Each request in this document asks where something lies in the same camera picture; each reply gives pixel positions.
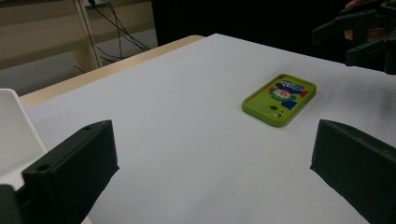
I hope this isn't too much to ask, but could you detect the white plastic storage box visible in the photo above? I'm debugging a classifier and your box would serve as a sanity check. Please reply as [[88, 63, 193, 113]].
[[0, 88, 49, 190]]

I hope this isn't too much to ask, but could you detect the white table cover sheet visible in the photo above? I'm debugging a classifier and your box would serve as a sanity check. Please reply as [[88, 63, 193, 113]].
[[26, 33, 396, 224]]

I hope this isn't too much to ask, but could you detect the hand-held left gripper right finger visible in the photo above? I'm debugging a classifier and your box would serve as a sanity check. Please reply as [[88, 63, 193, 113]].
[[310, 119, 396, 224]]

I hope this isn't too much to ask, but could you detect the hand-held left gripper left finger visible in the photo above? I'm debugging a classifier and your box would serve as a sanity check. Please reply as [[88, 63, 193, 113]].
[[21, 119, 120, 224]]

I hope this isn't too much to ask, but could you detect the black cable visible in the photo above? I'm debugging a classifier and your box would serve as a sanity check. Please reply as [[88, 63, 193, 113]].
[[90, 0, 150, 52], [106, 0, 124, 61]]

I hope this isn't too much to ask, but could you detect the light wooden shelf frame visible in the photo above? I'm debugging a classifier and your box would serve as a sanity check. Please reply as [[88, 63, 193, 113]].
[[0, 0, 157, 72]]

